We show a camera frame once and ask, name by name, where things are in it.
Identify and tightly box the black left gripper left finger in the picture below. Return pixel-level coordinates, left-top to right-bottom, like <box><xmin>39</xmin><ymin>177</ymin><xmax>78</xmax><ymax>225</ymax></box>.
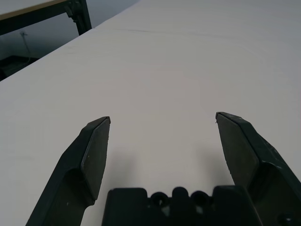
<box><xmin>25</xmin><ymin>116</ymin><xmax>111</xmax><ymax>226</ymax></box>

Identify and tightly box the wood top black frame table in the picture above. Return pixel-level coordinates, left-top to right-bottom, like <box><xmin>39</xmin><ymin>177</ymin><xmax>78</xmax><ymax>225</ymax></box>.
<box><xmin>0</xmin><ymin>0</ymin><xmax>93</xmax><ymax>36</ymax></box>

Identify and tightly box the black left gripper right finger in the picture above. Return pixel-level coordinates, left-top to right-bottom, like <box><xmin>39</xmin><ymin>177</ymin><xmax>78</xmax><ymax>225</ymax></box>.
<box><xmin>215</xmin><ymin>112</ymin><xmax>301</xmax><ymax>226</ymax></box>

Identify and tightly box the white wall power cord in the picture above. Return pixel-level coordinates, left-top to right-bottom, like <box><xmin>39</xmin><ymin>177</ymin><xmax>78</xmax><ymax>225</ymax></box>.
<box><xmin>18</xmin><ymin>30</ymin><xmax>32</xmax><ymax>64</ymax></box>

